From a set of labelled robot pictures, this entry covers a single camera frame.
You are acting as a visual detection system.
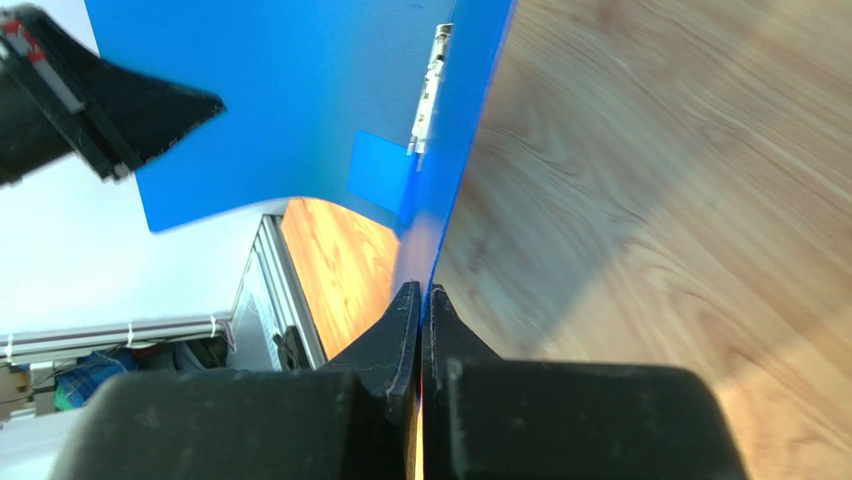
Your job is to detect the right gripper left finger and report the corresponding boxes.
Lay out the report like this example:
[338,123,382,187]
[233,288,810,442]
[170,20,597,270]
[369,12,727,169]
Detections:
[50,281,422,479]

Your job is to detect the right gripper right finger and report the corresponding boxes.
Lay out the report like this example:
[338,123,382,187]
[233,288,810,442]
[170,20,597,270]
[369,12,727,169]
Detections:
[422,286,747,479]

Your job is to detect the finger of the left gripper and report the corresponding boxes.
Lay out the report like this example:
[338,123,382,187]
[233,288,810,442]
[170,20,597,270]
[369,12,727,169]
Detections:
[1,4,226,185]

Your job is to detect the blue file folder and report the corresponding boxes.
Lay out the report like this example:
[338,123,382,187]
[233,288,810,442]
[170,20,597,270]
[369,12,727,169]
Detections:
[87,1,515,285]

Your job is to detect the metal folder clip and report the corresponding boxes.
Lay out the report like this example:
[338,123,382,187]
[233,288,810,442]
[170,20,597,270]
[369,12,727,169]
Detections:
[407,23,454,172]

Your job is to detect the aluminium frame rail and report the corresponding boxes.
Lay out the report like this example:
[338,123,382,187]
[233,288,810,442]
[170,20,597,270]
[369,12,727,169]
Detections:
[1,215,327,371]

